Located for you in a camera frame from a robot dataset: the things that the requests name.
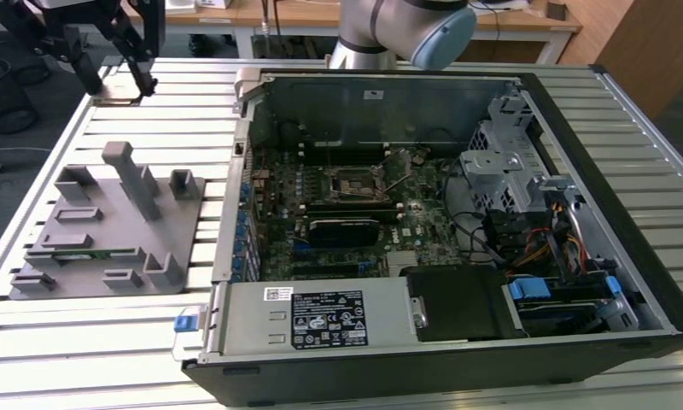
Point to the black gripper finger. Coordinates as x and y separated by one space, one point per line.
63 42
148 30

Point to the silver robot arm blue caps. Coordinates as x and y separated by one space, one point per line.
376 21

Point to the CPU socket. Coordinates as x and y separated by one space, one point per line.
356 185

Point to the white cardboard box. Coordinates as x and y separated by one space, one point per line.
183 4

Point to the white box dark print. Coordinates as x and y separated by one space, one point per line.
213 3

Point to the black round bin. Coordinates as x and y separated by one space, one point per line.
11 98

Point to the grey parts rack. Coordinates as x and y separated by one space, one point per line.
113 198

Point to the white label sticker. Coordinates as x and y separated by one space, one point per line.
372 95

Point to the black RAM slot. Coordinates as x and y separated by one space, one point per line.
353 156
353 153
353 149
353 145

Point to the round coin battery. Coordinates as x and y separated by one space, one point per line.
417 160

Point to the black graphics card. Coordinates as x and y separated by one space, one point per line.
341 235

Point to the silver power supply black label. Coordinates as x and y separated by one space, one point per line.
245 299

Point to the silver drive cage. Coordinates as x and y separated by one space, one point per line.
489 164

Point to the green motherboard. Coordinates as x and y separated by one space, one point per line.
433 226

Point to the blue case latch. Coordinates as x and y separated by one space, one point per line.
185 323

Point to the silver chipset heatsink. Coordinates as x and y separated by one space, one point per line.
403 261

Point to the small brown box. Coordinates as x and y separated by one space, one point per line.
556 12

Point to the black plastic shroud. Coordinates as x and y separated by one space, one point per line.
461 303

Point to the wooden cabinet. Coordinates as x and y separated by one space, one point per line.
649 42

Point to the silver support bar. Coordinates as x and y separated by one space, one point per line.
584 232

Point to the hard disk in blue carrier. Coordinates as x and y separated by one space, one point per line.
529 290

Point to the black open PC case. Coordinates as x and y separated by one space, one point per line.
376 380

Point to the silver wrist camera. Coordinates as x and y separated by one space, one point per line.
60 3

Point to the silver case bracket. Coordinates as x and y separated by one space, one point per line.
245 81

